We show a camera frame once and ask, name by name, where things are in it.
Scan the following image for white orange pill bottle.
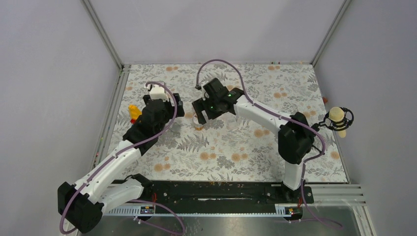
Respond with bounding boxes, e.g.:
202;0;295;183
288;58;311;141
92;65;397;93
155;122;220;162
192;113;204;131

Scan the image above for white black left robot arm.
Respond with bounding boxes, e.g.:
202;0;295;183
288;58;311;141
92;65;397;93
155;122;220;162
58;93;184;235

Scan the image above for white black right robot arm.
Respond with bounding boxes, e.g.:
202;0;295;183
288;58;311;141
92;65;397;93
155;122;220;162
192;78;315;203

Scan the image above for yellow blue toy blocks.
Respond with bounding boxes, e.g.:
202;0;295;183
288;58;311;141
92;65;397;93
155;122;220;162
128;104;142;124

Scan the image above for grey cylindrical tool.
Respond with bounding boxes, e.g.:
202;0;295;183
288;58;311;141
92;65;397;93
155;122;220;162
169;121;181;133

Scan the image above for floral patterned table mat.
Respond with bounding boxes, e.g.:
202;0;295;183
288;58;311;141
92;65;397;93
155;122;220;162
106;63;349;183

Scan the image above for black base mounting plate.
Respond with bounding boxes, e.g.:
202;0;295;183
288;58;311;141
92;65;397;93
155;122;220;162
139;180;314;211

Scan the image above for beige foam microphone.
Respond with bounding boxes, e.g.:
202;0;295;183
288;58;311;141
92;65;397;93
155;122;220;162
322;107;354;138

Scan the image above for slotted metal cable duct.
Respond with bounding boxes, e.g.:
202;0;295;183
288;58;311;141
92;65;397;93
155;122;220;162
104;204;302;218

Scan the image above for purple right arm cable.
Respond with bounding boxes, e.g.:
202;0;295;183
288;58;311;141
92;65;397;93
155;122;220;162
195;59;327;164

